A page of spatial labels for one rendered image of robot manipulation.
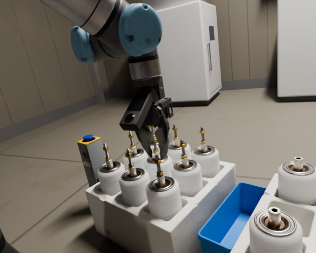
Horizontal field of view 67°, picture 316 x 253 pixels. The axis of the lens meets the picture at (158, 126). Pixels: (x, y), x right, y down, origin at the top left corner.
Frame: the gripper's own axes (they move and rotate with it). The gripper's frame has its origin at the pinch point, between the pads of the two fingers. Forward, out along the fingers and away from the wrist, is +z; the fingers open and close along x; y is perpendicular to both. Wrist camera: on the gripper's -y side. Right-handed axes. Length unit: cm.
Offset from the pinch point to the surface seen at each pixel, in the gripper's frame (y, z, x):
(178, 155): 22.0, 11.5, 3.9
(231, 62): 253, 2, 27
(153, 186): -1.7, 9.2, 1.4
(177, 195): 0.1, 12.1, -4.7
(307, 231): 8.6, 23.6, -35.9
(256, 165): 61, 35, -18
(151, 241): -6.9, 23.4, 2.1
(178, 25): 175, -45, 58
